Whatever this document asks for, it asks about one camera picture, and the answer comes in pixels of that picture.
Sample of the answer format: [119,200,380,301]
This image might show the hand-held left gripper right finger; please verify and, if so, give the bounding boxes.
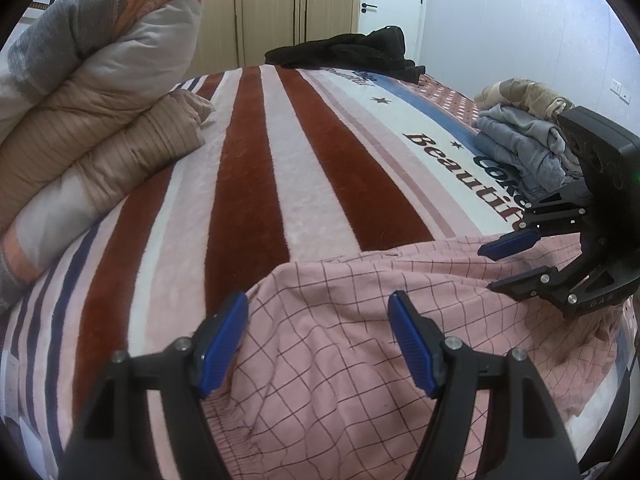
[388,290,581,480]

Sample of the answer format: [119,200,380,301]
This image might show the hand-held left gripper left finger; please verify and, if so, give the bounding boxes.
[60,291,249,480]

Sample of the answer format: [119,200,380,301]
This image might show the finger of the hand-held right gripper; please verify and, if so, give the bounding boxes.
[487,254,627,319]
[477,184,593,262]

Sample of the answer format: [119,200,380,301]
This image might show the pink checked pants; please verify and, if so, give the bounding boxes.
[202,232,632,480]

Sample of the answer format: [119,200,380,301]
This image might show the light grey folded pants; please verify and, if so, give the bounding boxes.
[472,104,582,178]

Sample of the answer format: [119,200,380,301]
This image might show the blue folded jeans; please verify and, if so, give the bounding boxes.
[502,157,587,202]

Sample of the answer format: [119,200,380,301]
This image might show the beige folded garment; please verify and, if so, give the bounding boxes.
[474,78,576,122]

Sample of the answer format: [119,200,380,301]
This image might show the striped printed blanket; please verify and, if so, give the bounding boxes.
[0,64,640,480]

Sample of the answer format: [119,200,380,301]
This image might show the black clothes pile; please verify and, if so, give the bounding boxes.
[264,26,427,85]

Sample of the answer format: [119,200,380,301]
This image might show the rolled beige grey quilt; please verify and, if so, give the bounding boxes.
[0,0,217,313]

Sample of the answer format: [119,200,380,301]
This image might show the wooden wardrobe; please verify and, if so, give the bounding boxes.
[82,0,362,80]

